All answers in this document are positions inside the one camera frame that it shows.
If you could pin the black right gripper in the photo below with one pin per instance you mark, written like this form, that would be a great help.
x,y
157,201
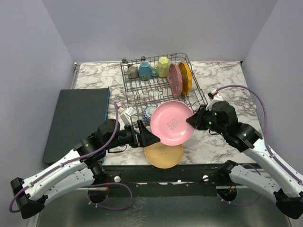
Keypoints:
x,y
196,120

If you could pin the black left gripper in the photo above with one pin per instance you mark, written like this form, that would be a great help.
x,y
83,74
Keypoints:
x,y
145,137

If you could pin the pale yellow bear plate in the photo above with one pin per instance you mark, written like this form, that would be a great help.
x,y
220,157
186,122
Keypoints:
x,y
163,156

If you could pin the plain pink bear plate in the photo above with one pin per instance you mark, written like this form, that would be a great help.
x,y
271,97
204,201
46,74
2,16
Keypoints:
x,y
168,122

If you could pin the orange blue patterned bowl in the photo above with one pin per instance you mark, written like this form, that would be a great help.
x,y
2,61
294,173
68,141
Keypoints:
x,y
148,112

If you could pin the orange polka dot plate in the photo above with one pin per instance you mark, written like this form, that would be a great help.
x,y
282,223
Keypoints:
x,y
186,78

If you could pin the grey wire dish rack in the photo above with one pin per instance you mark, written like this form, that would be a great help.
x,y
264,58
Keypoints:
x,y
141,94

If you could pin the pale yellow mug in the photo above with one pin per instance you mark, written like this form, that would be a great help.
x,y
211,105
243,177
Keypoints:
x,y
163,67

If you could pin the blue mug white inside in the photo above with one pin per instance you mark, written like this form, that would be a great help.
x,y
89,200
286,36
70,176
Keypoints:
x,y
146,71

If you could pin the small grey cup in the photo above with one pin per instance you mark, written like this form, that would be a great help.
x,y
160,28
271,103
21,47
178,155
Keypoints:
x,y
132,72

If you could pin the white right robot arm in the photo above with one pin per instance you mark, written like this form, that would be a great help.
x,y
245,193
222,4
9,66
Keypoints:
x,y
284,188

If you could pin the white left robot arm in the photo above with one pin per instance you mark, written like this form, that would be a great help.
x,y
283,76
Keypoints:
x,y
80,167

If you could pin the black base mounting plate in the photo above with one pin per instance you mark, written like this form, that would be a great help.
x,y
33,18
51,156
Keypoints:
x,y
206,179

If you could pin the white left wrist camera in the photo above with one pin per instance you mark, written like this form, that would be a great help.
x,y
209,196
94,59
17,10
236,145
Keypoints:
x,y
126,114

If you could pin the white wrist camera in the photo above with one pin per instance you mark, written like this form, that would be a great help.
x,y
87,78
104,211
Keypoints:
x,y
126,114
214,97

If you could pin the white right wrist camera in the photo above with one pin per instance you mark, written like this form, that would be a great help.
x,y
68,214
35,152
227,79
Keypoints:
x,y
214,97

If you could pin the aluminium rail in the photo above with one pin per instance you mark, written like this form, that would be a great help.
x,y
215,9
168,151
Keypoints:
x,y
84,179

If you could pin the dark network switch box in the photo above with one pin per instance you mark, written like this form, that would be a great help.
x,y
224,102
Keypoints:
x,y
78,113

